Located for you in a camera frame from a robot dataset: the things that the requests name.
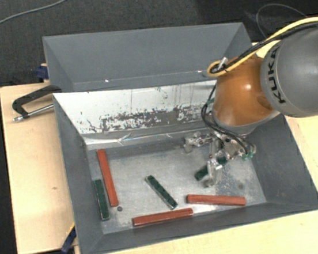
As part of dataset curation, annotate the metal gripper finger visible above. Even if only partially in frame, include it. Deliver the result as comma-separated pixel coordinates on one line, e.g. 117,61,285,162
181,130,214,154
200,156,226,188

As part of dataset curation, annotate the dark green flat block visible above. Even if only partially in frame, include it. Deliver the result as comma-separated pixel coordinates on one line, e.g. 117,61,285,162
191,157,229,182
92,177,112,222
144,172,180,214

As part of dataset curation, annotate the red-brown flat block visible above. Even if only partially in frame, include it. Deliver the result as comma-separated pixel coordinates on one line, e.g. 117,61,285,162
131,207,195,228
95,147,120,209
185,187,248,214

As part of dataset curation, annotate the grey metal bin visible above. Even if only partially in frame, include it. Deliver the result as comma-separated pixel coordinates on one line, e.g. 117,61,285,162
41,2,318,254

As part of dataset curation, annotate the pale wood board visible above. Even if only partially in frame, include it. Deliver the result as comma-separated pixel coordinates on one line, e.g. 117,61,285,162
0,79,78,254

